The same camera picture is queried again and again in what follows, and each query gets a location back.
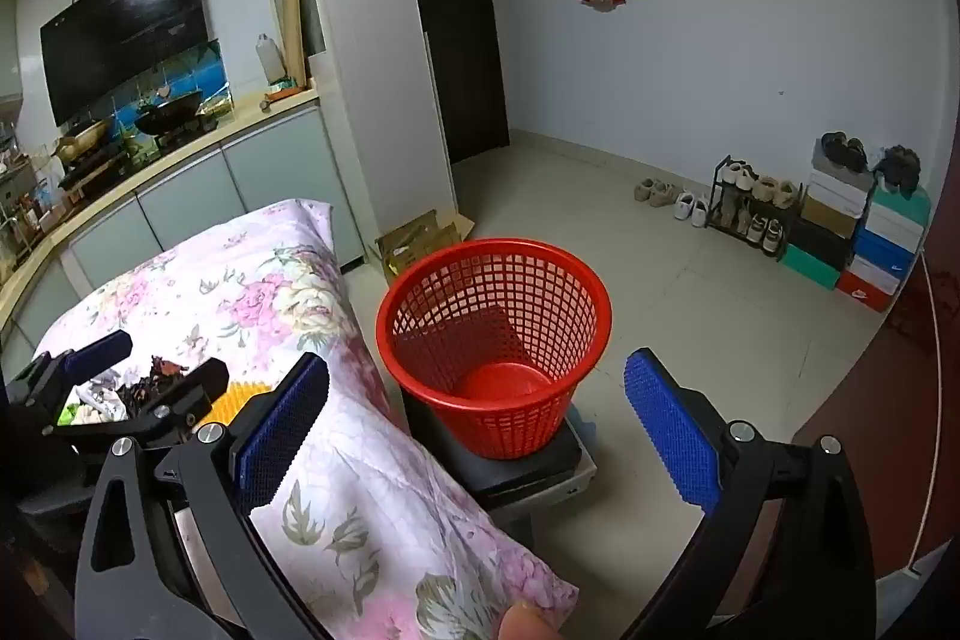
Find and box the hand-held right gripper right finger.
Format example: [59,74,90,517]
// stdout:
[622,347,878,640]

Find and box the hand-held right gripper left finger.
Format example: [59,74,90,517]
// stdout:
[75,351,335,640]

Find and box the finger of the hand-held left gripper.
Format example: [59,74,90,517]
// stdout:
[6,330,134,420]
[45,356,230,453]

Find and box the orange cloth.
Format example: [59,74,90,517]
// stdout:
[120,355,188,416]

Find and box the yellow ridged item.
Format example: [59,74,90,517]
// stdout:
[196,381,248,435]

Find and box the white tissue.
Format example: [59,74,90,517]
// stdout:
[71,370,140,423]

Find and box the red plastic mesh basket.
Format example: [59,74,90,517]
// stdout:
[375,239,614,461]

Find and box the person's right hand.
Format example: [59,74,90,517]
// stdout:
[499,601,563,640]

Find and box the pink floral blanket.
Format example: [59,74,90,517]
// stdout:
[34,197,578,640]

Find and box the grey box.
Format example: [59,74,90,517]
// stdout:
[487,415,599,551]

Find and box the metal spice rack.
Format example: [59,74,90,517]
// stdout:
[0,115,61,236]

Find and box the kitchen counter with grey cabinets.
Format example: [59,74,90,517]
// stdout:
[0,85,368,356]

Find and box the black gas stove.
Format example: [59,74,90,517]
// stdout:
[60,115,218,191]

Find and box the reddish brown wooden panel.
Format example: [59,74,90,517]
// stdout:
[795,250,960,581]

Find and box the golden cooking pot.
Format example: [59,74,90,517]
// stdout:
[56,119,110,161]

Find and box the open cardboard box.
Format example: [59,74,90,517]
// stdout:
[375,209,475,281]

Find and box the black metal shoe rack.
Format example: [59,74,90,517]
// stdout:
[709,155,803,262]

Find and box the black wok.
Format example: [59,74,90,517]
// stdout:
[133,89,205,135]

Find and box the stack of shoe boxes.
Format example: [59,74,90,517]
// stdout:
[780,156,932,313]

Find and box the row of assorted shoes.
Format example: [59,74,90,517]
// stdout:
[721,160,803,255]

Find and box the small colourful packet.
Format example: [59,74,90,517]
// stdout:
[262,77,312,105]

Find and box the black range hood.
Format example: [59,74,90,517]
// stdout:
[39,0,211,127]

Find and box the pair of dark sandals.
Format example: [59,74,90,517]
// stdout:
[821,131,869,170]

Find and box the translucent plastic bottle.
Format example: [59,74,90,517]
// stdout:
[255,32,284,85]

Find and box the pair of dark fuzzy slippers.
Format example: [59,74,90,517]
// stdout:
[874,145,922,195]

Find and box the wooden cutting board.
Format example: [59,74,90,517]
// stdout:
[281,0,308,86]

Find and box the dark wooden door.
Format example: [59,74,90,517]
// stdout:
[396,0,511,165]

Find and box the white cable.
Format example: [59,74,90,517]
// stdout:
[904,254,942,577]

